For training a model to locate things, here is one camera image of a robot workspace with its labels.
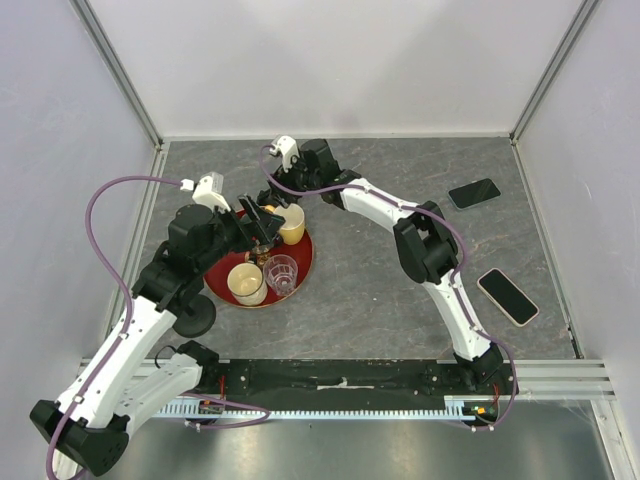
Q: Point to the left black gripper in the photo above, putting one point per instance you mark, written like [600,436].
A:
[248,235]

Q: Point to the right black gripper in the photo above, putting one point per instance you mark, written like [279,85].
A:
[283,177]

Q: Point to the blue-edged black phone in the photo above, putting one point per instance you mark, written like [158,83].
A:
[474,193]

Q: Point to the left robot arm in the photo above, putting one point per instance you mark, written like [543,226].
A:
[92,421]

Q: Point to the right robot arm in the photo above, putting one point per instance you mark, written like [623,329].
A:
[429,249]

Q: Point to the yellow mug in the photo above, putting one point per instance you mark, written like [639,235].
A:
[293,228]

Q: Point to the clear drinking glass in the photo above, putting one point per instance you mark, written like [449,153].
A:
[280,272]

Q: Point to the cream cup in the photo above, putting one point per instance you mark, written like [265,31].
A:
[247,284]

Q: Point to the red round tray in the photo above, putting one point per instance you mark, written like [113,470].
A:
[216,278]

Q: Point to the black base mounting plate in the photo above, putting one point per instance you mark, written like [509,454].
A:
[348,385]

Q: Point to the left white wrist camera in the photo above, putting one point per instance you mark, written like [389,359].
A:
[207,191]

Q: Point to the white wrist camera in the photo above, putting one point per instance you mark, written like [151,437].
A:
[207,191]
[286,148]

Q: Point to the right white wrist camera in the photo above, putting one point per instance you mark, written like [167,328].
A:
[286,148]

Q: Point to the light blue cable duct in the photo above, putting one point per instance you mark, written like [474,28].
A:
[193,409]

